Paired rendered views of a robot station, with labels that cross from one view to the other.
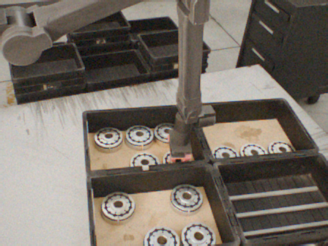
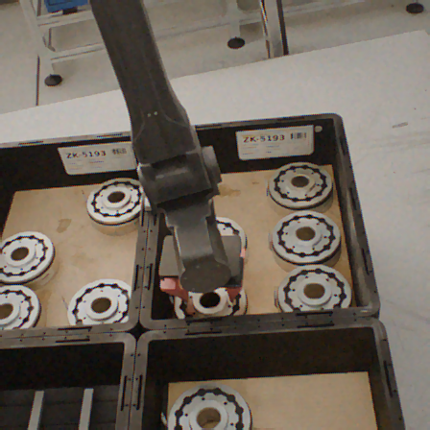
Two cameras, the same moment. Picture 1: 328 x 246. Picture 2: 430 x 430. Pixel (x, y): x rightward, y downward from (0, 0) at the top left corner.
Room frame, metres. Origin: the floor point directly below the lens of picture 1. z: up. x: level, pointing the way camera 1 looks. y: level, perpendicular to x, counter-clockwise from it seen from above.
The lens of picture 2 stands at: (1.14, -0.58, 1.61)
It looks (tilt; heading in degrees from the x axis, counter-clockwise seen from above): 46 degrees down; 113
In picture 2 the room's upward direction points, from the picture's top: 10 degrees counter-clockwise
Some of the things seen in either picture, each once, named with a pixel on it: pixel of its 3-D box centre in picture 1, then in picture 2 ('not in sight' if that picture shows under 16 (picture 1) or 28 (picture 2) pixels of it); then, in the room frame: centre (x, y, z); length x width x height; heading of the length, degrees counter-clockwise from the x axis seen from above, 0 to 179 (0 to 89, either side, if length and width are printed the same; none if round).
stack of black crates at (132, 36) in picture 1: (150, 47); not in sight; (2.52, 0.15, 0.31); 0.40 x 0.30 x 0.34; 115
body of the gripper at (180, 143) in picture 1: (181, 136); (198, 246); (0.90, -0.07, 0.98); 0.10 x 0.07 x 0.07; 10
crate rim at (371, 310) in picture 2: (143, 137); (253, 212); (0.94, 0.06, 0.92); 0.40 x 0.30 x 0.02; 105
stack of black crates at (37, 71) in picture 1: (50, 91); not in sight; (1.81, 0.70, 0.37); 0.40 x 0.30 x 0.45; 115
